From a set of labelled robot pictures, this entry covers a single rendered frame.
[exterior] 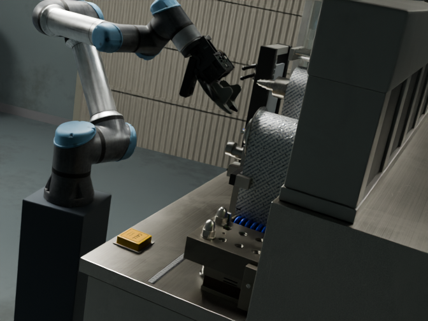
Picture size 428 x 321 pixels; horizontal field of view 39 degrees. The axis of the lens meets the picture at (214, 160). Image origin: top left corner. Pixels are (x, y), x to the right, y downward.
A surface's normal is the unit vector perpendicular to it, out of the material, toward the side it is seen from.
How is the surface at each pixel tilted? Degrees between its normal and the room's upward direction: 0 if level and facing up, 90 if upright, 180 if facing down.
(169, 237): 0
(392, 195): 0
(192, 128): 90
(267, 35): 90
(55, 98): 90
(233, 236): 0
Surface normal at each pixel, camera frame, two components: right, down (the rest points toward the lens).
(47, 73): -0.25, 0.27
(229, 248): 0.17, -0.93
